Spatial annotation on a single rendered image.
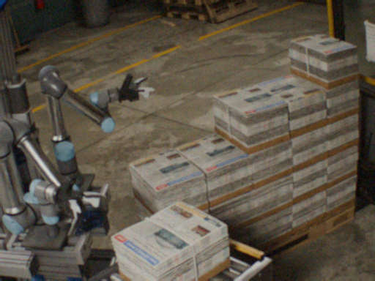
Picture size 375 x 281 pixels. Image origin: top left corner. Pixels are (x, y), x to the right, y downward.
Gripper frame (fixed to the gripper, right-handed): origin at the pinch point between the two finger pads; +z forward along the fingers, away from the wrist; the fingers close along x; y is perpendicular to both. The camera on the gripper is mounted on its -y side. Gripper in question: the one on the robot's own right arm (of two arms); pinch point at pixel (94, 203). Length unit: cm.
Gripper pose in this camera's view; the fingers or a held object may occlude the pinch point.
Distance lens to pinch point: 215.3
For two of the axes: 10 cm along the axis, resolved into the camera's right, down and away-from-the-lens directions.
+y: 0.3, 9.4, 3.4
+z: 8.3, 1.6, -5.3
